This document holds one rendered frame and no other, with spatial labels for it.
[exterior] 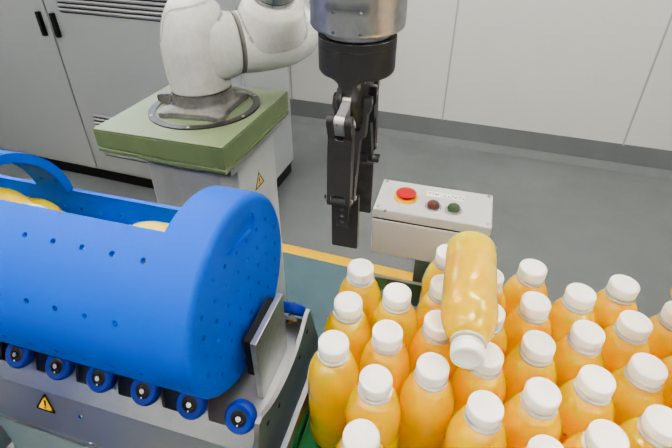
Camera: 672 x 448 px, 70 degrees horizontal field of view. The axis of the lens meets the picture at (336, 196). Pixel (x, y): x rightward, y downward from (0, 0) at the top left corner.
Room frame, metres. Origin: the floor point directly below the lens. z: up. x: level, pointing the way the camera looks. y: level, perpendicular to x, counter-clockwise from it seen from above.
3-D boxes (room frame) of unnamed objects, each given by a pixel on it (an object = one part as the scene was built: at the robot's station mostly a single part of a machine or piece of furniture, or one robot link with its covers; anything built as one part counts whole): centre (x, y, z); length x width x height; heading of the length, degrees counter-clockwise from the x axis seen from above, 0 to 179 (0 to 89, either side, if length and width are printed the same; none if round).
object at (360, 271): (0.53, -0.04, 1.09); 0.04 x 0.04 x 0.02
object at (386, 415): (0.34, -0.05, 0.99); 0.07 x 0.07 x 0.18
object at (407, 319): (0.47, -0.09, 0.99); 0.07 x 0.07 x 0.18
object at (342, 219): (0.41, -0.01, 1.28); 0.03 x 0.01 x 0.05; 164
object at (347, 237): (0.42, -0.01, 1.26); 0.03 x 0.01 x 0.07; 74
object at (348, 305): (0.46, -0.02, 1.09); 0.04 x 0.04 x 0.02
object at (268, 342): (0.47, 0.11, 0.99); 0.10 x 0.02 x 0.12; 164
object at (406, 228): (0.69, -0.17, 1.05); 0.20 x 0.10 x 0.10; 74
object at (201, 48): (1.19, 0.34, 1.23); 0.18 x 0.16 x 0.22; 115
